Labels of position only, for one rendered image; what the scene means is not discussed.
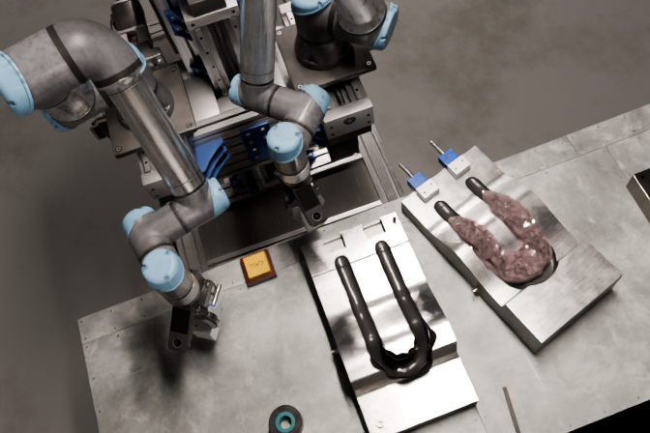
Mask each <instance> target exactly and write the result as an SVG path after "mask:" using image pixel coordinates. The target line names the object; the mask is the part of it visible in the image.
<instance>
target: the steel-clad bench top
mask: <svg viewBox="0 0 650 433"><path fill-rule="evenodd" d="M494 164H495V165H496V166H497V167H498V168H499V169H500V170H501V171H502V172H504V173H505V174H506V175H507V176H509V177H510V178H512V179H514V180H516V181H517V182H519V183H521V184H523V185H524V186H526V187H528V188H529V189H531V190H532V191H533V192H534V193H535V194H536V195H537V196H538V197H539V198H540V199H541V200H542V201H543V202H544V203H545V204H546V205H547V207H548V208H549V209H550V210H551V212H552V213H553V214H554V215H555V216H556V218H557V219H558V220H559V221H560V222H561V223H562V225H563V226H564V227H565V228H566V229H567V230H568V231H569V232H570V233H571V234H572V235H573V236H574V237H575V238H576V239H577V240H578V241H579V242H582V241H584V240H587V241H588V242H589V243H590V244H591V245H592V246H593V247H594V248H596V249H597V250H598V251H599V252H600V253H601V254H602V255H603V256H604V257H605V258H606V259H607V260H608V261H609V262H610V263H611V264H612V265H613V266H614V267H615V268H617V269H618V270H619V271H620V272H621V273H622V274H623V275H622V277H621V278H620V279H619V280H618V282H617V283H616V284H615V285H614V287H613V288H612V289H611V290H610V291H609V292H608V293H606V294H605V295H604V296H603V297H602V298H600V299H599V300H598V301H597V302H596V303H594V304H593V305H592V306H591V307H590V308H588V309H587V310H586V311H585V312H584V313H582V314H581V315H580V316H579V317H578V318H576V319H575V320H574V321H573V323H572V324H570V325H569V326H568V327H567V328H566V329H564V330H563V331H562V332H561V333H559V334H557V335H556V336H555V337H554V338H553V339H552V340H551V341H550V342H549V343H548V344H546V345H545V346H544V347H543V348H542V349H540V350H539V351H538V352H537V353H536V354H534V353H533V352H532V351H531V350H530V349H529V348H528V347H527V346H526V345H525V344H524V342H523V341H522V340H521V339H520V338H519V337H518V336H517V335H516V334H515V333H514V331H513V330H512V329H511V328H510V327H509V326H508V325H507V324H506V323H505V322H504V321H503V320H502V318H501V317H500V316H499V315H498V314H497V313H496V312H495V311H494V310H493V309H492V308H491V306H490V305H489V304H488V303H487V302H486V301H485V300H484V299H483V298H482V297H481V295H480V294H479V293H478V292H477V293H475V294H473V293H472V292H471V290H472V289H474V288H473V287H472V286H471V285H470V284H469V282H468V281H467V280H466V279H465V278H464V277H463V276H462V275H461V274H460V273H459V272H458V270H457V269H456V268H455V267H454V266H453V265H452V264H451V263H450V262H449V261H448V260H447V258H446V257H445V256H444V255H443V254H442V253H441V252H440V251H439V250H438V249H437V248H436V246H435V245H434V244H433V243H432V242H431V241H430V240H429V239H428V238H427V237H426V235H425V234H424V233H423V232H422V231H421V230H420V229H419V228H418V227H417V226H416V225H415V224H414V222H413V221H412V220H411V219H410V218H409V217H408V216H407V215H406V214H405V213H404V212H403V210H402V209H401V201H402V200H403V199H404V198H406V197H407V196H408V195H406V196H403V197H402V198H399V199H396V200H394V201H391V202H389V203H386V204H383V205H381V206H378V207H375V208H373V209H370V210H367V211H365V212H362V213H359V214H358V215H355V216H351V217H348V218H345V219H343V220H340V221H338V222H335V223H332V224H330V225H327V226H324V227H322V228H319V229H316V230H314V231H311V232H309V233H307V234H304V235H301V236H299V237H296V238H293V239H291V240H289V241H286V242H283V243H280V244H278V245H273V246H271V247H268V250H269V252H270V255H271V258H272V261H273V264H274V267H275V270H276V273H277V276H278V277H275V278H273V279H270V280H268V281H265V282H262V283H260V284H257V285H254V286H253V287H249V285H248V283H247V281H246V278H245V275H244V272H243V268H242V265H241V262H240V259H241V258H240V259H237V260H235V261H232V262H229V263H227V264H224V265H221V266H219V267H216V268H214V269H212V270H209V271H206V272H204V273H201V275H202V276H203V277H204V278H205V279H209V280H212V281H213V282H214V283H215V284H216V286H217V284H221V285H222V288H221V291H220V294H219V297H218V300H217V302H218V301H221V302H222V313H221V317H220V321H221V325H220V330H219V333H218V336H217V339H216V341H215V340H211V339H206V338H202V337H197V336H196V335H195V334H192V347H191V349H189V350H188V351H186V352H185V353H183V352H178V351H174V350H170V349H168V338H169V330H170V322H171V314H172V306H173V305H172V304H171V303H169V302H168V301H167V300H166V299H165V298H164V297H163V296H162V295H160V294H159V293H158V292H157V291H156V290H155V291H153V292H150V293H147V294H145V295H142V296H139V297H137V298H134V299H131V300H129V301H126V302H124V303H119V304H117V305H114V306H112V307H110V308H107V309H104V310H102V311H99V312H96V313H94V314H91V315H88V316H86V317H83V318H80V319H78V320H77V322H78V326H79V331H80V336H81V341H82V344H83V345H82V347H83V352H84V357H85V361H86V366H87V372H88V377H89V382H90V387H91V392H92V396H93V402H94V407H95V412H96V417H97V422H98V427H99V432H100V433H271V431H270V428H269V417H270V415H271V414H272V412H273V411H274V410H275V409H276V408H277V407H279V406H281V405H291V406H293V407H295V408H296V409H297V410H298V411H299V412H300V413H301V415H302V416H303V419H304V429H303V431H302V433H369V429H368V427H367V424H366V421H365V419H364V416H363V413H362V410H361V408H360V405H359V402H358V400H357V397H356V394H355V392H354V389H353V387H352V385H351V382H350V380H349V377H348V374H347V372H346V369H345V366H344V364H343V361H342V358H341V355H340V353H338V354H334V355H332V353H331V350H333V349H335V348H336V347H338V345H337V343H336V340H335V338H334V336H333V333H332V330H331V327H330V325H329V322H328V319H327V316H326V314H325V311H324V308H323V306H322V303H321V300H320V299H319V296H318V293H317V290H316V288H315V285H314V282H313V280H312V277H311V274H310V270H309V267H308V264H307V262H306V259H305V256H304V254H303V251H302V249H301V246H303V245H308V244H310V243H313V242H316V241H318V240H321V239H323V241H324V240H327V239H330V238H332V237H335V236H337V235H339V234H340V232H341V231H344V230H346V229H349V228H352V227H354V226H357V225H360V224H363V225H366V224H368V223H371V222H374V221H376V220H379V218H380V217H382V216H385V215H387V214H389V213H392V212H396V213H397V215H398V218H399V221H400V223H401V225H402V228H403V230H404V232H405V234H406V236H407V239H408V241H409V243H410V245H411V247H412V249H413V251H414V254H415V256H416V258H417V260H418V263H419V265H420V267H421V270H422V272H423V274H424V276H425V278H426V281H427V283H428V286H429V288H430V289H431V291H432V293H433V295H434V297H435V298H436V299H437V301H438V303H439V304H440V306H441V308H442V310H443V312H444V313H445V315H446V317H447V319H448V321H449V323H450V326H451V328H452V330H453V332H454V335H455V337H456V339H457V342H458V345H457V350H458V355H459V358H460V360H461V362H462V364H463V366H464V369H465V371H466V373H467V375H468V378H469V380H470V382H471V384H472V386H473V389H474V391H475V392H476V394H477V396H478V399H479V401H478V403H477V404H476V405H474V406H471V407H469V408H466V409H464V410H461V411H459V412H456V413H454V414H451V415H449V416H446V417H445V418H442V419H438V420H436V421H433V422H431V423H428V424H425V425H423V426H420V427H418V428H415V429H413V430H410V431H408V432H405V433H517V432H516V430H515V427H514V424H513V420H512V417H511V414H510V411H509V407H508V404H507V401H506V398H505V394H504V391H503V389H502V388H503V387H507V390H508V393H509V396H510V399H511V402H512V405H513V408H514V412H515V415H516V418H517V423H518V427H519V430H520V433H568V432H571V431H573V430H576V429H578V428H580V427H582V426H585V425H587V424H590V423H592V422H595V421H597V420H600V419H603V418H606V417H608V416H611V415H613V414H616V413H618V412H621V411H623V410H626V409H628V408H631V407H633V406H635V405H637V404H640V403H642V402H645V401H647V400H650V223H649V222H648V220H647V219H646V217H645V216H644V214H643V212H642V211H641V209H640V208H639V207H638V205H637V204H636V202H635V200H634V199H633V197H632V196H631V194H630V193H629V191H628V189H627V188H626V185H627V183H628V182H629V181H630V180H631V178H632V176H633V175H634V174H635V173H638V172H641V171H643V170H646V169H648V168H650V104H647V105H645V106H642V107H640V108H638V109H635V110H632V111H630V112H627V113H624V114H622V115H619V116H616V117H614V118H611V119H608V120H606V121H603V122H601V123H599V124H596V125H594V126H591V127H588V128H586V129H583V130H579V131H576V132H573V133H571V134H568V135H565V136H563V137H560V138H557V139H555V140H552V141H549V142H548V143H545V144H543V145H540V146H537V147H535V148H532V149H529V150H527V151H524V152H521V153H519V154H516V155H513V156H511V157H508V158H505V159H501V160H499V161H497V162H494ZM292 250H293V251H292ZM293 253H294V254H293ZM294 256H295V257H294ZM296 261H297V262H296ZM475 406H476V407H475ZM478 413H479V414H478Z"/></svg>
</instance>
